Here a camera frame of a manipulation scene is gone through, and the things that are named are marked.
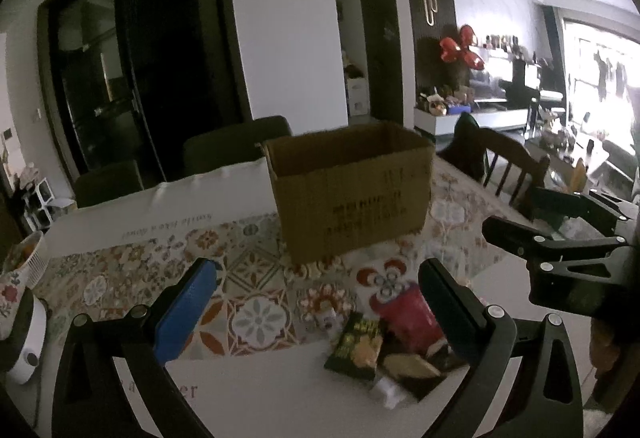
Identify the white woven basket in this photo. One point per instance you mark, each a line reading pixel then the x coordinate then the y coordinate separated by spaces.
pixel 30 258

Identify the dark glass sliding door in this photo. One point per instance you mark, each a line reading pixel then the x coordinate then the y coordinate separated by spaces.
pixel 150 58

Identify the white round appliance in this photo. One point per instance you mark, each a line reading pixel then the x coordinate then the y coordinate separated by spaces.
pixel 27 343

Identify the flowered cloth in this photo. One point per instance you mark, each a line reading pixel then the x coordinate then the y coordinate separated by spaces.
pixel 9 303

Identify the red snack packet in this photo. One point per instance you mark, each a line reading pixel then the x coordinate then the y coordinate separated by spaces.
pixel 407 318

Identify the small white snack packet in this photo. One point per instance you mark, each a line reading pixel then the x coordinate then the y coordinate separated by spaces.
pixel 387 393

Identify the white low cabinet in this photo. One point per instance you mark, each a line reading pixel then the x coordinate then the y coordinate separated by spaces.
pixel 480 118

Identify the dark upholstered chair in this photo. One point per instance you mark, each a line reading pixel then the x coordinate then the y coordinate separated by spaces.
pixel 235 143
pixel 110 183

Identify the white cardboard box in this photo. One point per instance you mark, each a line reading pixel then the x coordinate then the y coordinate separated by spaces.
pixel 357 98

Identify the green black snack packet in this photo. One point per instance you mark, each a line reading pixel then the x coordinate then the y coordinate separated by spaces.
pixel 355 348

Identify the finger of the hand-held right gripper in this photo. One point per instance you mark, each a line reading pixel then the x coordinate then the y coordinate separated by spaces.
pixel 515 235
pixel 555 203

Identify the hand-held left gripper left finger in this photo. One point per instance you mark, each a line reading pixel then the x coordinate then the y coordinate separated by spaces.
pixel 185 313

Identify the floral patterned tablecloth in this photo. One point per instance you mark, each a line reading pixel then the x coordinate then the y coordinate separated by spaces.
pixel 260 318

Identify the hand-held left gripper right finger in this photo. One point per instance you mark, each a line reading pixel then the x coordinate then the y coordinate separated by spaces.
pixel 450 318

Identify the white small rack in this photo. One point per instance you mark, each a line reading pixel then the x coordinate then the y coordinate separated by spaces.
pixel 45 205

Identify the dark room door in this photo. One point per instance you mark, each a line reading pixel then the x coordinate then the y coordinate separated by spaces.
pixel 382 48

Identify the brown wooden chair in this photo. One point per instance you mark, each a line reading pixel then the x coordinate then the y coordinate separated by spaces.
pixel 520 163

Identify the red balloons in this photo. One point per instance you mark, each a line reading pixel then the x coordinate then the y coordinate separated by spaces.
pixel 460 46

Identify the brown snack packet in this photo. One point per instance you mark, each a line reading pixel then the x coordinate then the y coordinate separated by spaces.
pixel 410 368

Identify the brown cardboard box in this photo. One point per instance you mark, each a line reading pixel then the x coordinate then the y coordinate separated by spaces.
pixel 350 198

